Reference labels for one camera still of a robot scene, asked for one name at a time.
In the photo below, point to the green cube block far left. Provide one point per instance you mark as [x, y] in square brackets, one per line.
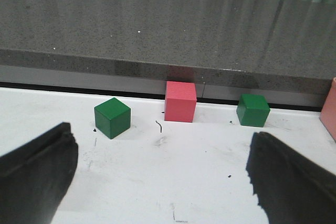
[112, 117]

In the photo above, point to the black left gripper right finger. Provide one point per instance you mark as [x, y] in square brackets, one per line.
[290, 187]

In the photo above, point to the grey stone counter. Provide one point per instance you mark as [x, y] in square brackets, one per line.
[282, 49]

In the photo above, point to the green cube block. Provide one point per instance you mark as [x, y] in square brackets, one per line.
[252, 110]
[112, 117]

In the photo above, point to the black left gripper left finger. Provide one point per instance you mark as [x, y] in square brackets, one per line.
[36, 176]

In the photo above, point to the pink cube block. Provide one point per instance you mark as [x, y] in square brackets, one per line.
[180, 101]

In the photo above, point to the pink plastic bin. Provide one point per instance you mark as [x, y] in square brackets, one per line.
[327, 116]

